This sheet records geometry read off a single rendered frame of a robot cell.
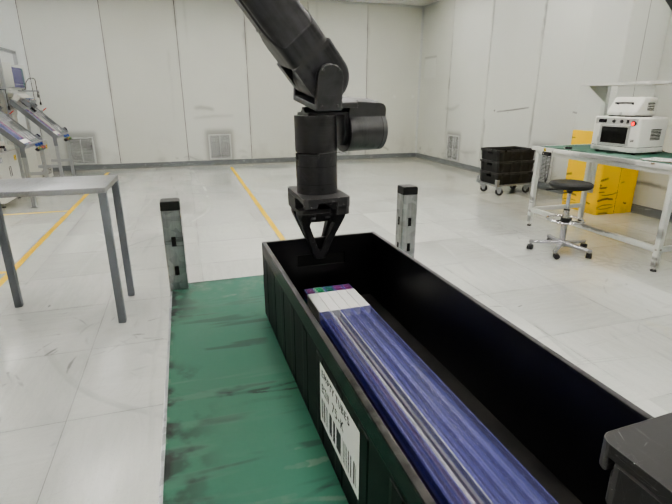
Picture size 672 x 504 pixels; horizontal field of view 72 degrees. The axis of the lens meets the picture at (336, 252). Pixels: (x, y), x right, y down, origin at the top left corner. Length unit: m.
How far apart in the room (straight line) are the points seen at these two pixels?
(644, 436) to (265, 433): 0.34
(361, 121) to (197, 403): 0.41
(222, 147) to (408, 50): 4.28
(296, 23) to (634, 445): 0.51
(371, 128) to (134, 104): 8.90
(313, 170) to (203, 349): 0.27
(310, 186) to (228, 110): 8.87
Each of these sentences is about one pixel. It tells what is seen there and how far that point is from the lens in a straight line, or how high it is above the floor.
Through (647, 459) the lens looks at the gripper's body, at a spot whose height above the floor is 1.13.
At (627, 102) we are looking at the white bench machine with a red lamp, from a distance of 4.74.
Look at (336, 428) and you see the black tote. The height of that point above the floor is 1.00.
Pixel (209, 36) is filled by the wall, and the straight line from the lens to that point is 9.52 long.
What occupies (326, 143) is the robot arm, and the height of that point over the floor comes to 1.20.
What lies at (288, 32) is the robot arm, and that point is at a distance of 0.59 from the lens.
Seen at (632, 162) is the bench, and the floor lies 0.78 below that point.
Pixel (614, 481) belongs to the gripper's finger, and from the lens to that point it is 0.23.
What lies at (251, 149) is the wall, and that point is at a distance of 9.59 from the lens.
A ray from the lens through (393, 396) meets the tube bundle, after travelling 0.45.
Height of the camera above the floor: 1.26
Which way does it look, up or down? 18 degrees down
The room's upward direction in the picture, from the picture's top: straight up
